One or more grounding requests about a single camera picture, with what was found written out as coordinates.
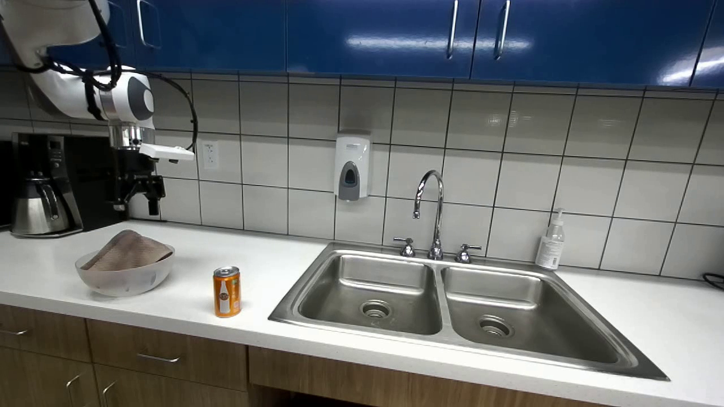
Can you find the chrome gooseneck faucet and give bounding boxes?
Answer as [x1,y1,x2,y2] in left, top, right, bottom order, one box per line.
[410,167,447,263]

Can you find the clear pump soap bottle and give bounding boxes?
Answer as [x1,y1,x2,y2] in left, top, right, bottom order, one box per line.
[532,208,567,273]

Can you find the orange soda can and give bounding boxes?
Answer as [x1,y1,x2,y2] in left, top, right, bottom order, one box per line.
[211,263,244,322]

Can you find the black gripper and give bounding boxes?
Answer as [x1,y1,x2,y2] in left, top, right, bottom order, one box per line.
[111,150,168,220]

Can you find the wooden drawer front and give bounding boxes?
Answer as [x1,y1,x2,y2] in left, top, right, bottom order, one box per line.
[0,304,93,365]
[83,320,250,391]

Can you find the chrome faucet handle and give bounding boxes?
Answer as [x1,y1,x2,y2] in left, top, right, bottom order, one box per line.
[391,235,419,260]
[453,243,485,267]

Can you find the white wall power outlet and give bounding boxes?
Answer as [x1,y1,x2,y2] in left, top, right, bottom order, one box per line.
[194,138,223,177]

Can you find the stainless steel double sink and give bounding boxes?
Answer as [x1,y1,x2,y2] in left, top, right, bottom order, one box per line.
[267,241,670,383]

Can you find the silver cabinet door handle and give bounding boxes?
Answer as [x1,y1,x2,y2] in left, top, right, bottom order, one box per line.
[490,0,513,64]
[444,0,461,61]
[133,0,149,48]

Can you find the wooden sink front panel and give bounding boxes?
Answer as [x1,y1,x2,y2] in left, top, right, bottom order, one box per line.
[247,345,616,407]

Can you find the wooden base cabinet door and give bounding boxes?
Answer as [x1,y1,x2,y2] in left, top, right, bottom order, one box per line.
[93,365,250,407]
[0,346,102,407]

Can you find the steel coffee carafe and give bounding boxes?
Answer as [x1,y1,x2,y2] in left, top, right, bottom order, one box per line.
[8,174,74,241]

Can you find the brown waffle towel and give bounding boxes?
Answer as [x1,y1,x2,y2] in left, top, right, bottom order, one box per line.
[80,229,175,273]

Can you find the white wall soap dispenser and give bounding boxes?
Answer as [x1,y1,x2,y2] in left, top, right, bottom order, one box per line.
[333,132,373,203]

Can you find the translucent white plastic bowl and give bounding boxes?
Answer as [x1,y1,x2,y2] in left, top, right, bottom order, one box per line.
[72,241,179,298]

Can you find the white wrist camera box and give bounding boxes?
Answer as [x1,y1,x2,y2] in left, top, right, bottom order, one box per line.
[136,141,197,165]

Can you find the black coffee maker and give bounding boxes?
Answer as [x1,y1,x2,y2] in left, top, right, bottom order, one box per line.
[8,132,130,243]

